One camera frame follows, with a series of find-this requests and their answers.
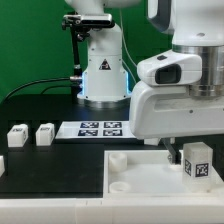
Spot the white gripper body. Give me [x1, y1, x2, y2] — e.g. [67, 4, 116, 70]
[129, 81, 224, 139]

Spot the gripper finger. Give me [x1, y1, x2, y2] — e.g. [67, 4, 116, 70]
[162, 138, 181, 165]

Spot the white square tabletop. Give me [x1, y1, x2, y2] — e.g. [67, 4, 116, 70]
[103, 150, 224, 198]

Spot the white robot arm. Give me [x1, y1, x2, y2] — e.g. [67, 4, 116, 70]
[63, 0, 224, 142]

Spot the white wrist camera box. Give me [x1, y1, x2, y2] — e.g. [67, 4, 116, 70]
[137, 50, 202, 86]

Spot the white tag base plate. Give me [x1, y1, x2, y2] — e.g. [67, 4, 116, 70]
[56, 121, 135, 139]

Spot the white obstacle wall front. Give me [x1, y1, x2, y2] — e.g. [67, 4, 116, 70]
[0, 198, 224, 224]

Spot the white obstacle wall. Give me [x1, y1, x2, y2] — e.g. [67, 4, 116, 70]
[0, 198, 224, 224]
[0, 155, 6, 177]

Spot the black cable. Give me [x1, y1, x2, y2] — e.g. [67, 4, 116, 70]
[0, 76, 84, 104]

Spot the grey cable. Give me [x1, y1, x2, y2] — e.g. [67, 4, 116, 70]
[119, 8, 139, 84]

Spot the black camera on stand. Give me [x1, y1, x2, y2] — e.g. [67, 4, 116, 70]
[62, 12, 115, 93]

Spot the white obstacle wall left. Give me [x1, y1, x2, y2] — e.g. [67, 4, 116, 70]
[0, 155, 6, 177]

